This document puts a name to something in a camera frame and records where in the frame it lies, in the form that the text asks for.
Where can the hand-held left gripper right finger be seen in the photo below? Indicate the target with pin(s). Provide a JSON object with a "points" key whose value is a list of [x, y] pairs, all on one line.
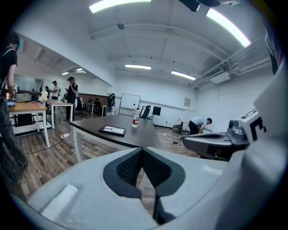
{"points": [[198, 179]]}

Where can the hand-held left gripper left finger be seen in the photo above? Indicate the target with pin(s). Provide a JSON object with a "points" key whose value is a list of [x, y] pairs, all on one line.
{"points": [[78, 179]]}

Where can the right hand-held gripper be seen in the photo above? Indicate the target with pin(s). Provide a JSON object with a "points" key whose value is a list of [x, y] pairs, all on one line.
{"points": [[258, 161]]}

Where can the framed deer picture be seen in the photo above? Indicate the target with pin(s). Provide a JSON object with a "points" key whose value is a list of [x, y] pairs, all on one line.
{"points": [[112, 130]]}

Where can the dark long table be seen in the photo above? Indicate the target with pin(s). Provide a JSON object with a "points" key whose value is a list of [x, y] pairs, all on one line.
{"points": [[148, 134]]}

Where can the small yellow top table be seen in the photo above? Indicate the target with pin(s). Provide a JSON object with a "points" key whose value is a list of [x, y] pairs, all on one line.
{"points": [[182, 121]]}

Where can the black office chair with headrest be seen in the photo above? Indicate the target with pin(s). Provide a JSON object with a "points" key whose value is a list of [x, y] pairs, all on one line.
{"points": [[145, 111]]}

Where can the ceiling air conditioner unit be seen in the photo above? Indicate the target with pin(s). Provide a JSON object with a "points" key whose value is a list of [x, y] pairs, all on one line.
{"points": [[220, 78]]}

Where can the long ceiling light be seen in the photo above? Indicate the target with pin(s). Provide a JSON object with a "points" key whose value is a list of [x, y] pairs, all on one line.
{"points": [[182, 75], [227, 25], [117, 3], [137, 66]]}

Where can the clear plastic bottle red cap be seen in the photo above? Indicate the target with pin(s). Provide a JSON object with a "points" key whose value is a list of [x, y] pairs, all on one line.
{"points": [[135, 119]]}

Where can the black swivel chair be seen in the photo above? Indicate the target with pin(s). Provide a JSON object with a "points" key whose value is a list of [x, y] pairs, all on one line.
{"points": [[79, 105]]}

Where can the white office table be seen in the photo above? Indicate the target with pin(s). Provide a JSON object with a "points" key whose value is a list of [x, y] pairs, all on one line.
{"points": [[104, 106], [88, 103]]}

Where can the wooden top table white legs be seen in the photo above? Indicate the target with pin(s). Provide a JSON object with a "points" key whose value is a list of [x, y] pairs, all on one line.
{"points": [[27, 106], [59, 103]]}

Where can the whiteboard on black stand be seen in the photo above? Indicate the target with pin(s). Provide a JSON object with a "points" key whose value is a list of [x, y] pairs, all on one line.
{"points": [[130, 101]]}

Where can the white ceiling pipes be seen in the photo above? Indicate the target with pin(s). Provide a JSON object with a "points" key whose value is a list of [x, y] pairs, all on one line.
{"points": [[236, 65]]}

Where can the cream cloth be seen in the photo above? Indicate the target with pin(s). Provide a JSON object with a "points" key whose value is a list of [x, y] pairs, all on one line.
{"points": [[42, 96]]}

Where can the person's black printed shirt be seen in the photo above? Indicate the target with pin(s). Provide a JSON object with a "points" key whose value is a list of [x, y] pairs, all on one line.
{"points": [[274, 58]]}

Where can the round ceiling device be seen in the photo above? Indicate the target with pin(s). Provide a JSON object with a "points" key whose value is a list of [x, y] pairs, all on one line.
{"points": [[121, 25]]}

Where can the wall poster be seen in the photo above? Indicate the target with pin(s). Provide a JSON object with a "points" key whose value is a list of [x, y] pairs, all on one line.
{"points": [[187, 101]]}

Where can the black head-mounted camera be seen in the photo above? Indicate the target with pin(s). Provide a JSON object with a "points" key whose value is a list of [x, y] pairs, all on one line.
{"points": [[193, 4]]}

